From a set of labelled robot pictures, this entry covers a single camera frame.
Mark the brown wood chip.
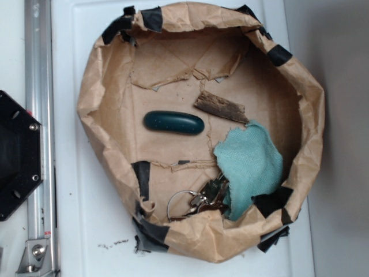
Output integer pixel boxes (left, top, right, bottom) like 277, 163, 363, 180
194, 91, 250, 124

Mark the dark green oval case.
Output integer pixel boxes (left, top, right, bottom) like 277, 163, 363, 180
143, 110, 205, 135

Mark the metal key bunch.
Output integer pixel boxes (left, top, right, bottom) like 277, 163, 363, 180
186, 173, 229, 216

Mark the teal terry cloth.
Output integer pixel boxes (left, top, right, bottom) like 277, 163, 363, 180
213, 120, 283, 221

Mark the brown paper bag bin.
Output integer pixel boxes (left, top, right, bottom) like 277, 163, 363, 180
77, 2, 325, 263

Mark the silver key ring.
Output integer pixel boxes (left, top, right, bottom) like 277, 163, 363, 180
167, 189, 202, 222

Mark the aluminium extrusion rail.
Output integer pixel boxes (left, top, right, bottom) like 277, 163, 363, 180
25, 1, 59, 276

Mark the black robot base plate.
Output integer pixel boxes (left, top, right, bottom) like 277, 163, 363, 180
0, 91, 43, 222

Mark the metal corner bracket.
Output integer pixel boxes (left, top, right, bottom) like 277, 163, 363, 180
15, 238, 52, 276

